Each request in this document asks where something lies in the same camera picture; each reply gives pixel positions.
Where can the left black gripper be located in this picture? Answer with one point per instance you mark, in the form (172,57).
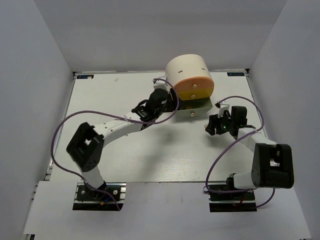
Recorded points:
(173,104)

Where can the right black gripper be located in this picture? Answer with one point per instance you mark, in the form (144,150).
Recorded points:
(214,120)

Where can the yellow drawer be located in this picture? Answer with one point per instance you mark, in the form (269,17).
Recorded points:
(195,93)

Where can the grey-green bottom drawer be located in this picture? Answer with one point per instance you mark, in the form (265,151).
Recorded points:
(194,107)

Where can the orange top drawer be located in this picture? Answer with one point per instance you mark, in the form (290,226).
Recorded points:
(194,84)

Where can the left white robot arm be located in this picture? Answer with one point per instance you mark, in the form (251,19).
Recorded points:
(86,146)

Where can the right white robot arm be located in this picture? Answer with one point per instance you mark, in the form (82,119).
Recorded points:
(272,164)

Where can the round beige drawer organizer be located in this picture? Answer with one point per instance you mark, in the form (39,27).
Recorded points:
(186,66)

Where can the right blue table label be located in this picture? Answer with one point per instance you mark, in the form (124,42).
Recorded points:
(235,74)

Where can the blue table label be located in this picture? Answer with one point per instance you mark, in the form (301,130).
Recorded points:
(85,76)
(235,74)

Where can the left blue table label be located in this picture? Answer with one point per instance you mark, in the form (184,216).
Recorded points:
(85,76)

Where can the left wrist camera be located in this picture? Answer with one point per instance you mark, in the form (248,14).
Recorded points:
(160,83)

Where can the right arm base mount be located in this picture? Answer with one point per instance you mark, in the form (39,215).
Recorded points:
(231,203)

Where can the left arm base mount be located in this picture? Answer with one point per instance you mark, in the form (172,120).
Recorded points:
(86,199)

